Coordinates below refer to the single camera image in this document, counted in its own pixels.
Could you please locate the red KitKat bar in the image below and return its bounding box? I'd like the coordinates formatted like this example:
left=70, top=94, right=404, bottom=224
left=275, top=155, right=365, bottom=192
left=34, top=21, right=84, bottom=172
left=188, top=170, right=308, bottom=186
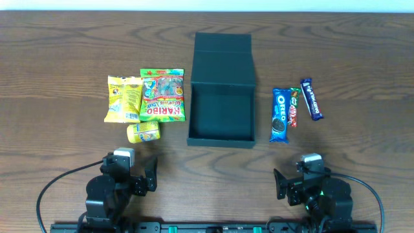
left=288, top=87, right=301, bottom=128

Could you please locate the Haribo gummy worms bag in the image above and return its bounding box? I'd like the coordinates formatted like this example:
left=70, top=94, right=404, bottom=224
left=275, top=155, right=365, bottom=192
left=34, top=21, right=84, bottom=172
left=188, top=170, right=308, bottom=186
left=140, top=69, right=186, bottom=122

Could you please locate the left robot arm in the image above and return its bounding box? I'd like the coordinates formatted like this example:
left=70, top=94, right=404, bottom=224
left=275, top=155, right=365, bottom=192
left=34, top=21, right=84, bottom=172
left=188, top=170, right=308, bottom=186
left=76, top=152, right=158, bottom=232

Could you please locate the dark green open box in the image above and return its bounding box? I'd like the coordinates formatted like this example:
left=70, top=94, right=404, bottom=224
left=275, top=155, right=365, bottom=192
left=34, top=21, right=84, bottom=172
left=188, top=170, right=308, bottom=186
left=187, top=32, right=256, bottom=148

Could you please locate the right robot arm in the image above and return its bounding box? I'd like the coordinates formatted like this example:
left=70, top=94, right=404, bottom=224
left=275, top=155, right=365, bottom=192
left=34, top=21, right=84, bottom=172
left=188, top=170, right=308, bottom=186
left=274, top=161, right=357, bottom=233

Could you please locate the blue Oreo cookie pack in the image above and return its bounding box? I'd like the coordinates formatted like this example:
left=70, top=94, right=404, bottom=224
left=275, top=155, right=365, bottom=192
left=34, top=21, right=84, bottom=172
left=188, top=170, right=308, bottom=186
left=270, top=88, right=291, bottom=143

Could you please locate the blue Dairy Milk bar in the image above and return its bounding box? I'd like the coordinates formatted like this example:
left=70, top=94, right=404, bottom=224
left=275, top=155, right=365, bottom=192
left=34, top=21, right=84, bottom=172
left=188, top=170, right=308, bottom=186
left=300, top=78, right=323, bottom=121

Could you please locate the small yellow snack pack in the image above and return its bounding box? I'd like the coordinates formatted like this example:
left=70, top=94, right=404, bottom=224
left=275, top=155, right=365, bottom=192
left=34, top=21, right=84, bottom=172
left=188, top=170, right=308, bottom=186
left=127, top=121, right=160, bottom=144

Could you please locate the yellow snack bag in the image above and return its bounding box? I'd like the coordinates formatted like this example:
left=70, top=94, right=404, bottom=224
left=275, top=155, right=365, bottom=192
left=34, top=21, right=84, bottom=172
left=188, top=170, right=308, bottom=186
left=104, top=75, right=143, bottom=124

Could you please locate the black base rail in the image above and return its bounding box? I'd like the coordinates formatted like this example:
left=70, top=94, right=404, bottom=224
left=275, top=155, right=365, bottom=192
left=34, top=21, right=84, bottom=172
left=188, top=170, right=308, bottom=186
left=49, top=221, right=378, bottom=233

